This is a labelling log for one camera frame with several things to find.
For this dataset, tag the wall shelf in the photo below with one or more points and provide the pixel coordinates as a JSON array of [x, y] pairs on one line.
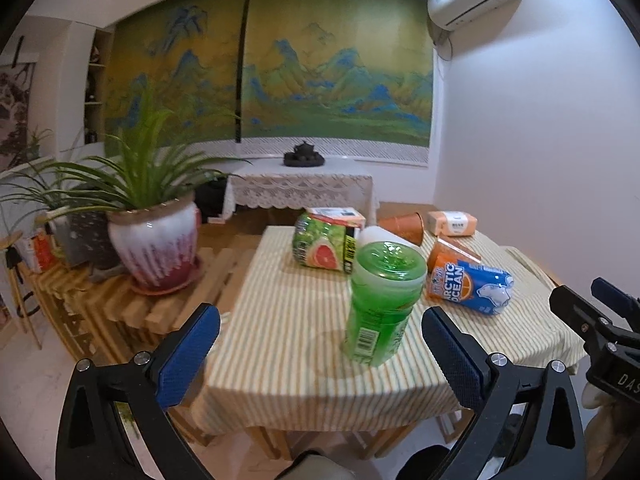
[[97, 85]]

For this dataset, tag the thin leaved green plant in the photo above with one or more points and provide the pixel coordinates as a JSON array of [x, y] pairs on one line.
[[35, 185]]

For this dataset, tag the ink scroll painting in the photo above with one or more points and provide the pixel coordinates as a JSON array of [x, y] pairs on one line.
[[15, 110]]

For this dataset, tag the wooden slatted bench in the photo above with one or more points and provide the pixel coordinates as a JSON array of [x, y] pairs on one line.
[[100, 310]]

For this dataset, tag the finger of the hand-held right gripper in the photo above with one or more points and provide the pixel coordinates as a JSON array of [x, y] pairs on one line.
[[615, 295], [580, 312]]

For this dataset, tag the green plastic cup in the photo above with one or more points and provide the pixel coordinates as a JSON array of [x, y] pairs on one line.
[[382, 305]]

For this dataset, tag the white red ceramic plant pot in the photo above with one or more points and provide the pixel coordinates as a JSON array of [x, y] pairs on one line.
[[155, 245]]

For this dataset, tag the white orange carton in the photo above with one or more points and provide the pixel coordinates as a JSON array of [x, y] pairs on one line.
[[337, 215]]

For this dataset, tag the black hanging pole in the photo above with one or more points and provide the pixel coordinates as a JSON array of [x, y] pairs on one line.
[[242, 60]]

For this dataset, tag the wooden stool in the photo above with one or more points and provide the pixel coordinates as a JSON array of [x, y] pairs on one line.
[[20, 280]]

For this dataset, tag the wooden table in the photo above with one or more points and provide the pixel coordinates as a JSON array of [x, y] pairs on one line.
[[375, 442]]

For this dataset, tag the black bag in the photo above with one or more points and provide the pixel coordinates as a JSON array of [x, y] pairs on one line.
[[212, 197]]

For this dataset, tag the person's leg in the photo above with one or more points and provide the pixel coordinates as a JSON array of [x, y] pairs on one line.
[[317, 466], [425, 462]]

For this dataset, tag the person's right hand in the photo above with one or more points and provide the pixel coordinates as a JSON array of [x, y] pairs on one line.
[[607, 430]]

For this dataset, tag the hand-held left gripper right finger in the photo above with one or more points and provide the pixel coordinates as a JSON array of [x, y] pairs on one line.
[[456, 360]]

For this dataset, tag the white lace covered table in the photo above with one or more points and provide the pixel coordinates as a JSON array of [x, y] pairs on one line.
[[300, 187]]

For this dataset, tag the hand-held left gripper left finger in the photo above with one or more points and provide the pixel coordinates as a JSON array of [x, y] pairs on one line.
[[186, 362]]

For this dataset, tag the striped yellow tablecloth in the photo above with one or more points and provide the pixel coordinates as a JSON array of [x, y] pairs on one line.
[[280, 335]]

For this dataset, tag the dark speckled plant pot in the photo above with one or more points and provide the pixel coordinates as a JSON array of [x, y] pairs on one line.
[[92, 240]]

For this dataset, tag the green landscape wall painting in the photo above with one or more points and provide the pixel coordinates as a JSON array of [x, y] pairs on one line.
[[325, 75]]

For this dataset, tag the red white box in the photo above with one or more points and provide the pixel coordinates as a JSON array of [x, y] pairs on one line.
[[42, 252]]

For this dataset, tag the blue orange drink can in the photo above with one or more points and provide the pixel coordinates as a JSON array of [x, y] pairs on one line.
[[472, 285]]

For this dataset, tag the orange tissue packet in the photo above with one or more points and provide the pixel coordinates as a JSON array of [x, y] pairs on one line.
[[451, 222]]

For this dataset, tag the green spider plant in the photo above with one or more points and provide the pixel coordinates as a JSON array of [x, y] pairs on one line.
[[145, 160]]

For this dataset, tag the green grapefruit drink pack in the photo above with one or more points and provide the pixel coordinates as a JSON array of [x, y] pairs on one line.
[[322, 247]]

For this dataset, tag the red pot saucer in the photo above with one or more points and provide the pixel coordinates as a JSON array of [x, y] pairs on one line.
[[192, 275]]

